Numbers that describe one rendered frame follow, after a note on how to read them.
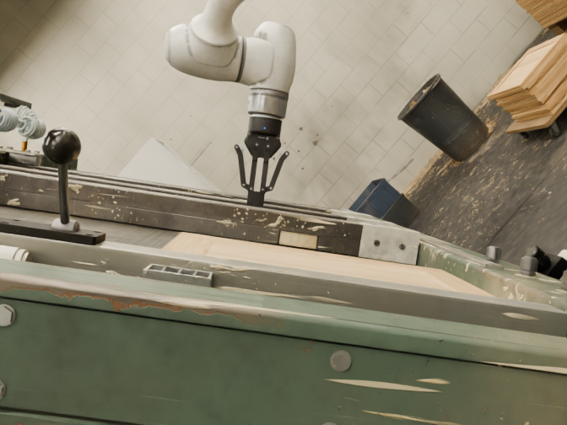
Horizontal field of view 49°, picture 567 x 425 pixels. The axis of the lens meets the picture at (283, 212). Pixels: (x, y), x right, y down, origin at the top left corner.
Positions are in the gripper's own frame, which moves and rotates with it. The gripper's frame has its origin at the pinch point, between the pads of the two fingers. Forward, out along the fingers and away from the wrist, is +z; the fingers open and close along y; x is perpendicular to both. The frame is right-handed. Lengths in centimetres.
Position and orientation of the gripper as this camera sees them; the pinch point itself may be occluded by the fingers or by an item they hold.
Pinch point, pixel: (254, 206)
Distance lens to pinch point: 142.0
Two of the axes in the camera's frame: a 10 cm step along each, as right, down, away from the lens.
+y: -9.9, -1.2, -0.5
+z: -1.3, 9.9, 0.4
